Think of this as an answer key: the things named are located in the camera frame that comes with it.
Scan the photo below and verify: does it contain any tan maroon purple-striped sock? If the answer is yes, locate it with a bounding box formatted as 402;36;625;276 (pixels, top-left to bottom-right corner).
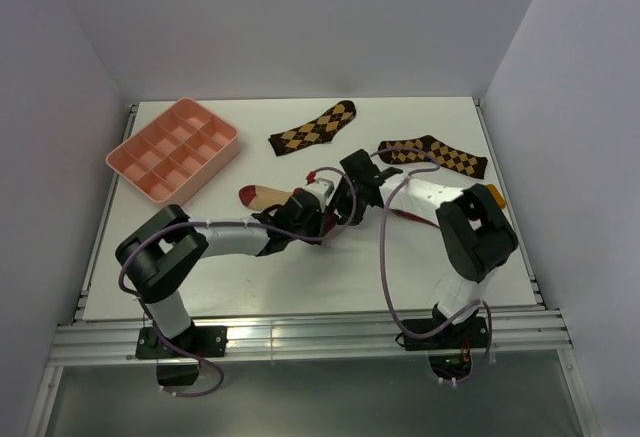
238;185;337;237

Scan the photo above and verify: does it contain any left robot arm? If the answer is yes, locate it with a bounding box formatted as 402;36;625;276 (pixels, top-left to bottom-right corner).
115;189;327;356

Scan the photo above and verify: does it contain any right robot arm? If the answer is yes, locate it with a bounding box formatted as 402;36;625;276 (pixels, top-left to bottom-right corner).
331;173;518;347

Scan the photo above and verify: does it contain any brown argyle sock left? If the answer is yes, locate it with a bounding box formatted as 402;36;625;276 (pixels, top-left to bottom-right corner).
268;100;357;157

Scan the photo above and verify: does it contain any brown argyle sock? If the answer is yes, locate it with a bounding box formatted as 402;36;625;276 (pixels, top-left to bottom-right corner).
376;135;488;180
268;100;357;157

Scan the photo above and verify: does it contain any brown argyle sock right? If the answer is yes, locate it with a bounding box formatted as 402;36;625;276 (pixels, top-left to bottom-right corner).
376;135;488;180

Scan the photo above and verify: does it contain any maroon purple orange-toe sock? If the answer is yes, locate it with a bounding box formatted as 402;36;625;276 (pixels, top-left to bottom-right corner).
389;184;507;228

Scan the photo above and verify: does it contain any pink divided organizer tray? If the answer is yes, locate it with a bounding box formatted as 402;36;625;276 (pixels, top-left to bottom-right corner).
106;98;240;206

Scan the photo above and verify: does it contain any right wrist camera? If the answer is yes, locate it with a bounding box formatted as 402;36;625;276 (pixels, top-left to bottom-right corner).
340;149;402;188

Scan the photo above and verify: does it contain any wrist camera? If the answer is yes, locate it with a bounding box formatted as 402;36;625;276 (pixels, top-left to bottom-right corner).
340;149;402;188
303;171;335;210

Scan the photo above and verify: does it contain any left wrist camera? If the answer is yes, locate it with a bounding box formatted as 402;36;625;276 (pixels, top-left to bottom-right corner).
303;171;335;210

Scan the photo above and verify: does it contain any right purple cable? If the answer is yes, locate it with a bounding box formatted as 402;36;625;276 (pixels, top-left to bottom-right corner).
374;146;499;388

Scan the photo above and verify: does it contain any purple cable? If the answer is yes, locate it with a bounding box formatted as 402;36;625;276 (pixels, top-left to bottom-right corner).
374;146;499;388
117;169;359;398

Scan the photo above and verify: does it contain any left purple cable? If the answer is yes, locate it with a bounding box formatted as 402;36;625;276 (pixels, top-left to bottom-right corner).
117;169;359;398

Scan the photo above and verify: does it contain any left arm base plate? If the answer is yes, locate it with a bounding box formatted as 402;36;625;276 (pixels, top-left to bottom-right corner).
135;326;227;360

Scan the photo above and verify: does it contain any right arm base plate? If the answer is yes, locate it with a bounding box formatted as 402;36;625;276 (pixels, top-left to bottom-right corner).
395;316;490;351

